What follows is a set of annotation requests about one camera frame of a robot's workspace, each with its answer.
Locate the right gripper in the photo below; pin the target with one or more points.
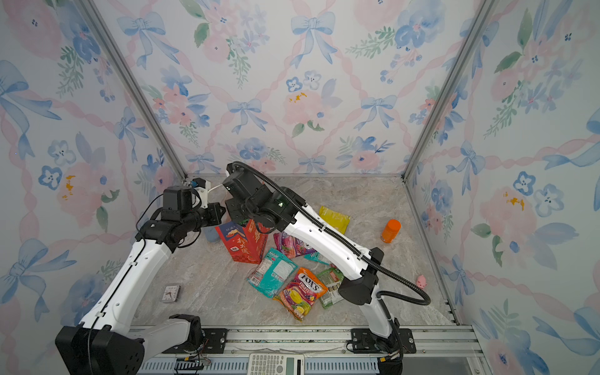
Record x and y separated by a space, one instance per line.
233 209

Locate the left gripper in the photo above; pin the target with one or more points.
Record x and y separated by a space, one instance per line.
213 208

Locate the red paper gift bag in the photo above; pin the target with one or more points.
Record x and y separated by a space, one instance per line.
245 242

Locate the orange Fox's fruits candy bag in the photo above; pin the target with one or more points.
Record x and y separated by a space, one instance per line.
301 293

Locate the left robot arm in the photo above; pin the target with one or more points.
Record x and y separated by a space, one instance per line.
101 343

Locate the teal Fox's candy bag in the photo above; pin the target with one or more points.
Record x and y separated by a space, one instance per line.
272 273

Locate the teal candy bag right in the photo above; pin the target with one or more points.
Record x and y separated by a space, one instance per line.
317 258

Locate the yellow chips snack bag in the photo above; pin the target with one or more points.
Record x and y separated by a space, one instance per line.
335 219

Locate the light green snack bag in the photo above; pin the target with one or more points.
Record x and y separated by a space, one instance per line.
332 279

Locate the small square clock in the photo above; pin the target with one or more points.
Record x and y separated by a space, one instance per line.
171 293

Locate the orange plastic bottle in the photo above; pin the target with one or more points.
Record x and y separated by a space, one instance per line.
391 230

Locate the grey calculator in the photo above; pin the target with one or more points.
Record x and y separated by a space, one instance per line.
275 364

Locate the small pink toy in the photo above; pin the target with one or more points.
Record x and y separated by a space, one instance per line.
421 282

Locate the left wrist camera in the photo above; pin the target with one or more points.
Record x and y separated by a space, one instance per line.
200 196

